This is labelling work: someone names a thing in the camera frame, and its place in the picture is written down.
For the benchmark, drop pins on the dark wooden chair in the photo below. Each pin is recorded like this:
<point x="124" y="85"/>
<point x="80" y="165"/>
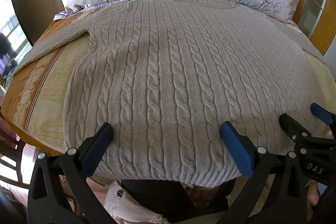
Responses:
<point x="13" y="144"/>

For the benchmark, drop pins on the person's right hand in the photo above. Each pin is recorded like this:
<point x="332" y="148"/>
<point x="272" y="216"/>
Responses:
<point x="313" y="197"/>

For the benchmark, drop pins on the yellow patterned bed sheet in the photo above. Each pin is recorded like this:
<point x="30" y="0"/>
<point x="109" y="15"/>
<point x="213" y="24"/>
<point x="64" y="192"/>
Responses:
<point x="39" y="98"/>

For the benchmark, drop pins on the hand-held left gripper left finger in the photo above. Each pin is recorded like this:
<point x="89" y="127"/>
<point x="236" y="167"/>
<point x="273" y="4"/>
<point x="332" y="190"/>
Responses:
<point x="98" y="148"/>

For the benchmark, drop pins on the glass window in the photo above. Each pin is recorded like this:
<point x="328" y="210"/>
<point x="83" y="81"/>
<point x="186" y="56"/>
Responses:
<point x="11" y="24"/>

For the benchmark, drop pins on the person's dark pants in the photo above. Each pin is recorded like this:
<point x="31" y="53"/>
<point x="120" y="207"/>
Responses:
<point x="157" y="200"/>

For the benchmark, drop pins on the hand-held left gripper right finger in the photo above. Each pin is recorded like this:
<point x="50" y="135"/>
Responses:
<point x="236" y="148"/>

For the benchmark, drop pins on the wooden headboard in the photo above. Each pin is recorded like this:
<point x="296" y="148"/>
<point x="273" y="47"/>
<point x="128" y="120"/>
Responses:
<point x="325" y="27"/>

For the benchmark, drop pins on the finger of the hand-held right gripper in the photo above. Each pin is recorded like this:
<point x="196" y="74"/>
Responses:
<point x="287" y="121"/>
<point x="321" y="112"/>

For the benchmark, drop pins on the person's white snap-button jacket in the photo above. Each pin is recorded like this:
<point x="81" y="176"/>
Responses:
<point x="123" y="203"/>

